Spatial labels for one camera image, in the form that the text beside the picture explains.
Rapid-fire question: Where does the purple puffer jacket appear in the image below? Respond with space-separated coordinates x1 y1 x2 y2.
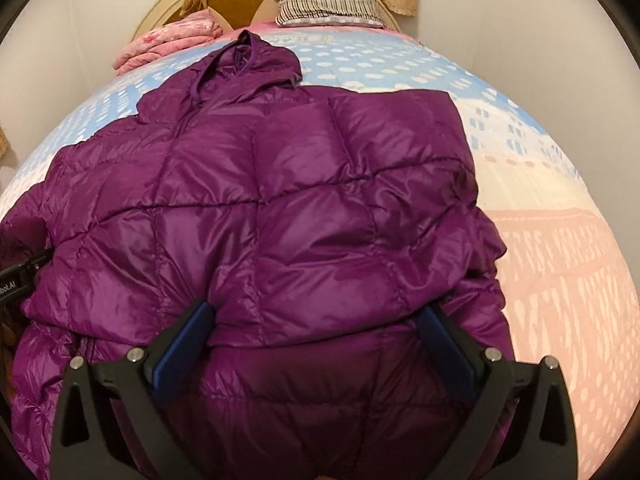
1 32 512 479

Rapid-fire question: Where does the folded pink blanket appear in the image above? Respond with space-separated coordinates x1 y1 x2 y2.
112 9 224 76

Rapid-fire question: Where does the striped grey pillow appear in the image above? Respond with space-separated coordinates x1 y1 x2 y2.
274 0 385 28

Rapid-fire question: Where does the patterned bed quilt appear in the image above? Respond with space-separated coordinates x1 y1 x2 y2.
0 22 640 480

